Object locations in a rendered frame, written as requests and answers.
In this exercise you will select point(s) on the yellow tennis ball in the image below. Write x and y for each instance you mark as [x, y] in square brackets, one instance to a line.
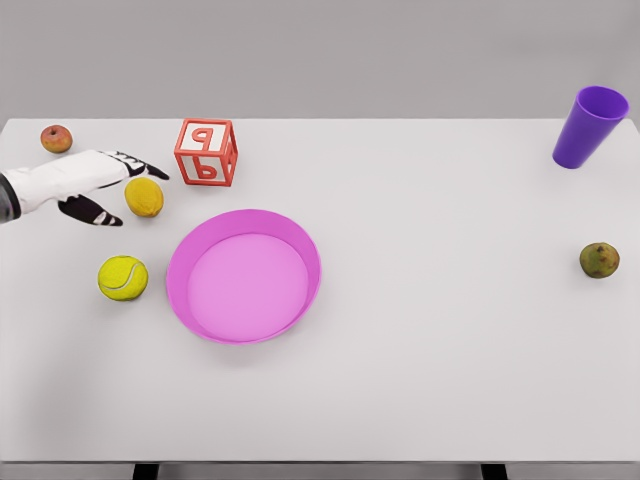
[122, 278]

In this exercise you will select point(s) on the pink plate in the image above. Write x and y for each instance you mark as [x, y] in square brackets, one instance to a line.
[245, 280]

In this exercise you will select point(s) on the yellow lemon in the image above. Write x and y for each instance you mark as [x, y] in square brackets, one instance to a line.
[144, 197]

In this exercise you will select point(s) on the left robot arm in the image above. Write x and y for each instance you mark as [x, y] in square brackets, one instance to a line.
[22, 190]

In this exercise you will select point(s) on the green brown pear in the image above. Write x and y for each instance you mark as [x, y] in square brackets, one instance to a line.
[599, 259]

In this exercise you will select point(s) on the red apple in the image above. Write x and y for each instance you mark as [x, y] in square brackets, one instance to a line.
[56, 139]

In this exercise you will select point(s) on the purple cup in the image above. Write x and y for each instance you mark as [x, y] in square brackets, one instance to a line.
[589, 127]

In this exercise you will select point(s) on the red letter block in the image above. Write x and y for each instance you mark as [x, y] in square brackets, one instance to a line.
[206, 152]

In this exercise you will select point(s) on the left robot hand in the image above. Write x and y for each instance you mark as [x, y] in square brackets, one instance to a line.
[85, 175]

